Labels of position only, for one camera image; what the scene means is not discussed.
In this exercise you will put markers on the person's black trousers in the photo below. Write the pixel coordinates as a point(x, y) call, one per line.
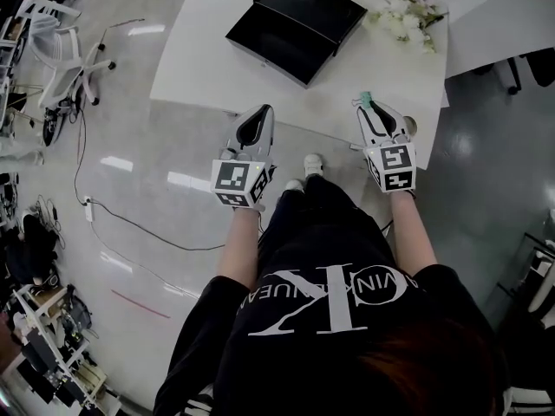
point(316, 210)

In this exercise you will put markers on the white cluttered equipment rack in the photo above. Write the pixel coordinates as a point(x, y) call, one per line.
point(43, 332)

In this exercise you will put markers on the black cart with white equipment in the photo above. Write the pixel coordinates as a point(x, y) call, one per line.
point(544, 262)

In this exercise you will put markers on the person's right forearm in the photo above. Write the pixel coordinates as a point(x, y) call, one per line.
point(409, 232)

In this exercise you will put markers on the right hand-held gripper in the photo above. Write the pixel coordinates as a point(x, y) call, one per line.
point(396, 167)

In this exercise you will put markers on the white flower bouquet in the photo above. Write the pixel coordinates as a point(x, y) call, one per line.
point(407, 22)

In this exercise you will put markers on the person's left white shoe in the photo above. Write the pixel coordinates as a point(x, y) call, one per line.
point(294, 185)

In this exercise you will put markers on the person's right white shoe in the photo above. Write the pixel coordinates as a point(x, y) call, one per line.
point(314, 164)

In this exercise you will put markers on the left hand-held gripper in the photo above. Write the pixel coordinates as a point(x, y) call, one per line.
point(232, 176)

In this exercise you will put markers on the red floor tape strip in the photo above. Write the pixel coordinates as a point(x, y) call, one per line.
point(141, 304)

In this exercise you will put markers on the white power strip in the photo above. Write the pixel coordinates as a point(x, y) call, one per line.
point(89, 208)

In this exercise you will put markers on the black box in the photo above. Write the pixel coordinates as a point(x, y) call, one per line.
point(282, 46)

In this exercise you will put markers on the black backpack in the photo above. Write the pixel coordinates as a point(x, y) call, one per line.
point(32, 249)

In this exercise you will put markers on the black wheeled device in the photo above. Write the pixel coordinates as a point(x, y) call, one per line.
point(52, 124)

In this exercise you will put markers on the person's white shoe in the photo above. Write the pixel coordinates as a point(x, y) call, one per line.
point(314, 164)
point(294, 185)

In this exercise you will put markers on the black white headset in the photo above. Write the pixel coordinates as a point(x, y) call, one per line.
point(47, 282)

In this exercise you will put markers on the green binder clip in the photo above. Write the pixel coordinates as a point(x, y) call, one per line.
point(366, 99)

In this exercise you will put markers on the person's black printed shirt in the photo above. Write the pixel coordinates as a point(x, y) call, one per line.
point(303, 353)

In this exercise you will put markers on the white office chair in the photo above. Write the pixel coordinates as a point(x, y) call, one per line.
point(60, 59)

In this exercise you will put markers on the person's left forearm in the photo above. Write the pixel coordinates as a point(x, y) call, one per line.
point(238, 245)

